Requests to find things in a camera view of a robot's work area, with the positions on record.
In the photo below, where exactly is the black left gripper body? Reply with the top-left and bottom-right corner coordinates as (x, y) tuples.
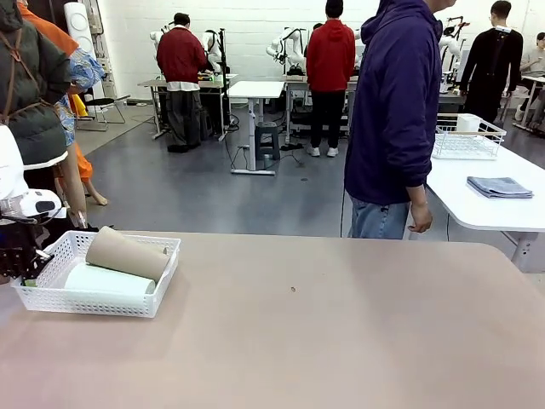
(0, 245), (37, 280)

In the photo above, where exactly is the pale green plastic cup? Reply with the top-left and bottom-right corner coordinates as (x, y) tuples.
(63, 262), (157, 297)

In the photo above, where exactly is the white perforated plastic basket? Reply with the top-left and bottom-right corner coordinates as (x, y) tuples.
(10, 230), (181, 320)

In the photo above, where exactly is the beige plastic cup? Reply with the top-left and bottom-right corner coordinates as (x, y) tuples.
(85, 226), (171, 285)

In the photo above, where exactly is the grey-blue cleaning cloth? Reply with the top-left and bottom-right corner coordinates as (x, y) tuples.
(467, 176), (534, 199)

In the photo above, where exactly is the person's right hand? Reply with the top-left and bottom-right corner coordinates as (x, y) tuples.
(408, 199), (434, 234)

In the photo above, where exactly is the black bag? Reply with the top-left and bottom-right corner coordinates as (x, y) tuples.
(42, 219), (100, 234)

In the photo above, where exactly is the bare mannequin leg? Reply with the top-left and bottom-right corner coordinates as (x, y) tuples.
(54, 148), (110, 229)

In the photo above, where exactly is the black metal chair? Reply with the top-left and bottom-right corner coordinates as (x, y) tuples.
(76, 94), (131, 133)

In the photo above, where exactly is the dark green puffer jacket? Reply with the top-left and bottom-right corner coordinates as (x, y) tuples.
(0, 0), (72, 171)

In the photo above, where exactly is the blue patterned garment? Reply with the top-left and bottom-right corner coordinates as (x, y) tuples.
(59, 47), (106, 146)

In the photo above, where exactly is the black equipment case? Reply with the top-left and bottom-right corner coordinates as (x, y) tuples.
(198, 106), (214, 140)

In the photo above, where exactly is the orange garment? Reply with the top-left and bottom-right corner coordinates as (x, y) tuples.
(19, 0), (94, 184)

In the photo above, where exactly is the white tower fan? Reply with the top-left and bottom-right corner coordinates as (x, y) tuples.
(63, 2), (106, 100)

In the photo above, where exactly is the wooden top work desk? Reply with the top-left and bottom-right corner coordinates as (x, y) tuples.
(137, 72), (239, 141)
(283, 75), (314, 144)

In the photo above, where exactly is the person in dark red sweater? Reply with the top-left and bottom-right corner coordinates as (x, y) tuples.
(156, 12), (209, 153)

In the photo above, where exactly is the grey plastic stool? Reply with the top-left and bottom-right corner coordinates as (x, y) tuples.
(254, 121), (282, 162)

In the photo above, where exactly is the black stand pole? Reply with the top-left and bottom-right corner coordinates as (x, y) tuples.
(218, 27), (229, 86)

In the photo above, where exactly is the white standing desk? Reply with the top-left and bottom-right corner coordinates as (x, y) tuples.
(227, 80), (285, 176)

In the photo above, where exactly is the person in red hoodie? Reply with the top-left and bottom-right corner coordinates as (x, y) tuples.
(305, 0), (357, 158)

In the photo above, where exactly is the person in purple jacket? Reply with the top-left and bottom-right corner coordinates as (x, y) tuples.
(343, 0), (459, 239)

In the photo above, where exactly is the white box container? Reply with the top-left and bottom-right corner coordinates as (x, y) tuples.
(456, 113), (482, 133)

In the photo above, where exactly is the white side table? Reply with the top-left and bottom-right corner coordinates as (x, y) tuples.
(425, 135), (545, 274)

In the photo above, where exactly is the standing person in black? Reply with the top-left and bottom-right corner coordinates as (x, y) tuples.
(458, 0), (524, 124)

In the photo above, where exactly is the seated person in light top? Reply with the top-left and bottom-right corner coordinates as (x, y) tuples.
(514, 32), (545, 123)

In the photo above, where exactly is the white wire dish rack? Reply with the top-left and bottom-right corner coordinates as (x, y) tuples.
(433, 118), (508, 161)

